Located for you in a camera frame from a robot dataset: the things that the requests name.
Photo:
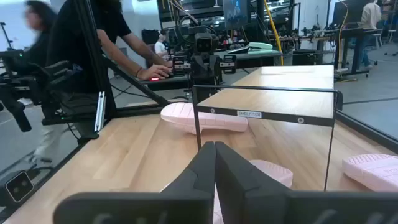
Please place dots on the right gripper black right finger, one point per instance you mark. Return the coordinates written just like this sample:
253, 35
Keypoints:
248, 202

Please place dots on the person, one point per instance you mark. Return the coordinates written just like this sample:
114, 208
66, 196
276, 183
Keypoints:
370, 15
160, 46
37, 18
65, 37

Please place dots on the black computer mouse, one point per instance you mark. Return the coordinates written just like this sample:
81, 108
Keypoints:
154, 79

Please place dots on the computer monitor with blue screen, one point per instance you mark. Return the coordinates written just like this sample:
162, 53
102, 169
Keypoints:
235, 12

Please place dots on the silver aluminium bracket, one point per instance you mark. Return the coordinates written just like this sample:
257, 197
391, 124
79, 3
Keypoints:
100, 112

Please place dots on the black standing desk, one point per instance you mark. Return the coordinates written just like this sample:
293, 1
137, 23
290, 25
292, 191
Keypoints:
357, 32

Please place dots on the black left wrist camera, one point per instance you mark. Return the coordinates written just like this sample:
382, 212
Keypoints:
204, 43

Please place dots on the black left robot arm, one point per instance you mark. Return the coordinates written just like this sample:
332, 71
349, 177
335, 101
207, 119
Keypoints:
203, 96

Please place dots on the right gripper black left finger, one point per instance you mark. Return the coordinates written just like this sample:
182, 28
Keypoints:
186, 205

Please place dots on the black depth camera box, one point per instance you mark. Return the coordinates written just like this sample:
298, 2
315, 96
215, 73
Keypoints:
19, 186

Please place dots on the wooden shelf with black frame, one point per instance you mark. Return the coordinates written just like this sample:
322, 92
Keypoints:
280, 93

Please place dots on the pink rubber slide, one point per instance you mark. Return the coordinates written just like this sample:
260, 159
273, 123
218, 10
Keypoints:
180, 116
373, 171
273, 172

